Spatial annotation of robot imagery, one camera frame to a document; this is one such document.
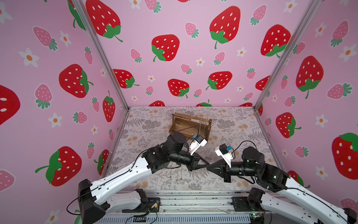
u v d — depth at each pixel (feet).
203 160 1.90
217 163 1.95
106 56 2.90
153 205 2.36
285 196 1.51
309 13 2.31
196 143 1.88
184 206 2.43
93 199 1.26
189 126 3.60
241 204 2.41
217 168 1.88
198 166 1.89
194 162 1.74
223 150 1.77
